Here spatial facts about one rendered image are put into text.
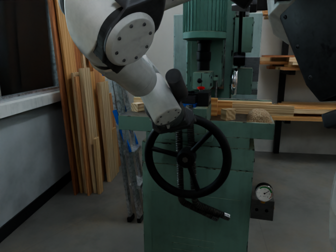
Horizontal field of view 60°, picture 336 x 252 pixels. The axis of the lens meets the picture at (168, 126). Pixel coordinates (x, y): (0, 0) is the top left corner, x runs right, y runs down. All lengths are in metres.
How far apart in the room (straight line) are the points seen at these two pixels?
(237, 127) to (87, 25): 0.79
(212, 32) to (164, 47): 2.43
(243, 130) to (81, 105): 1.57
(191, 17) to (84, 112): 1.45
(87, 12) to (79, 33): 0.04
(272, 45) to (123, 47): 3.25
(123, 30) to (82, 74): 2.01
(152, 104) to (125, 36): 0.25
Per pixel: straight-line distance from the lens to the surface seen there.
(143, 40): 0.40
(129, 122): 1.18
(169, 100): 0.60
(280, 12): 0.63
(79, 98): 2.38
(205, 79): 1.19
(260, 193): 1.11
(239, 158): 1.13
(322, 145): 3.90
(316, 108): 3.30
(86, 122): 2.42
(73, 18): 0.44
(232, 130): 1.10
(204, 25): 1.16
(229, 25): 1.42
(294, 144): 3.81
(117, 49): 0.38
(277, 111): 1.24
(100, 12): 0.39
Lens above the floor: 1.13
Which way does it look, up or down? 13 degrees down
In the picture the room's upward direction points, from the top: straight up
